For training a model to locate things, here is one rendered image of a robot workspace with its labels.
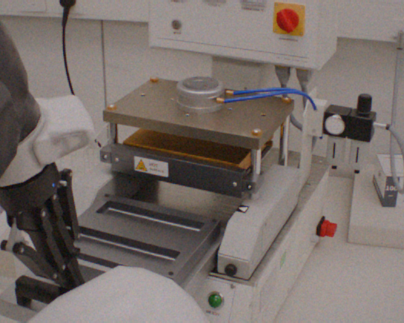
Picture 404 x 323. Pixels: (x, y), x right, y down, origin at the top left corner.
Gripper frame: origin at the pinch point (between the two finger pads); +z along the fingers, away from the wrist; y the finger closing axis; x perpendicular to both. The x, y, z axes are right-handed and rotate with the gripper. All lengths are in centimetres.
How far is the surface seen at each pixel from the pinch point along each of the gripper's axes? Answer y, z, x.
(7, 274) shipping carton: -13.6, 30.4, -30.4
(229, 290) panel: -14.3, 17.6, 14.5
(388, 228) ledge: -54, 45, 33
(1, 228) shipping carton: -22, 28, -36
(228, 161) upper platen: -31.1, 8.2, 9.3
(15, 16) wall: -81, 23, -68
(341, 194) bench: -70, 56, 19
